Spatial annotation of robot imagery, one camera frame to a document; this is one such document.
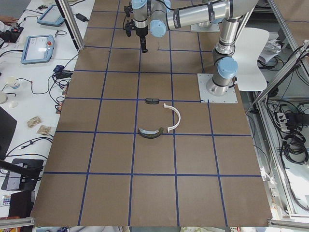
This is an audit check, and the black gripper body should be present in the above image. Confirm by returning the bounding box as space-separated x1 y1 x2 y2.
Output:
134 20 148 38

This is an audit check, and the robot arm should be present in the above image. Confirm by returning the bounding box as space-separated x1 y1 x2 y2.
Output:
129 0 257 96

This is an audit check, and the black brake pad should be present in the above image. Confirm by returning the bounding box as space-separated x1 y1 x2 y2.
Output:
145 98 160 105

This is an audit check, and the black power adapter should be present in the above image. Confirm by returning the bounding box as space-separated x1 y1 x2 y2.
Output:
75 13 89 22

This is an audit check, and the white curved plastic part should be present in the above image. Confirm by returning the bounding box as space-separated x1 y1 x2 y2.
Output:
163 103 182 133

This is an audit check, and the far blue teach pendant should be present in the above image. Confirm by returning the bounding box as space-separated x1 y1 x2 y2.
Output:
37 5 64 27

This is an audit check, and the blue teach pendant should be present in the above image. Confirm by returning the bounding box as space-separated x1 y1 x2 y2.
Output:
21 34 55 64
37 5 64 27

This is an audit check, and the dark green brake shoe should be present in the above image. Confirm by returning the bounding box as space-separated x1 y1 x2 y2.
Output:
138 127 164 139

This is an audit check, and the near blue teach pendant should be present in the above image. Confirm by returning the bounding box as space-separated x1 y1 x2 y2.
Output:
21 34 55 64

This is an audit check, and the white chair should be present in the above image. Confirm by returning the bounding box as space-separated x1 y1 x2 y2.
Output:
233 28 269 91

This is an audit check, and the snack packet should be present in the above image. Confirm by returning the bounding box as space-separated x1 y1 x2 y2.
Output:
37 125 52 135
27 116 42 128

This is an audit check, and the black monitor stand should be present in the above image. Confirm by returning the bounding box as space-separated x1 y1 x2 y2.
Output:
0 159 44 191

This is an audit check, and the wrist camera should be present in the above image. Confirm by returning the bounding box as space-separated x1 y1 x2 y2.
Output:
124 19 135 37

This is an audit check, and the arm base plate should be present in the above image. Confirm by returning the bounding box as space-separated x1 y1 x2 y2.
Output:
191 22 220 33
197 73 238 103

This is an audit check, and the aluminium frame post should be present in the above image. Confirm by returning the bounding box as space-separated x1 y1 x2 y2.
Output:
55 0 84 51

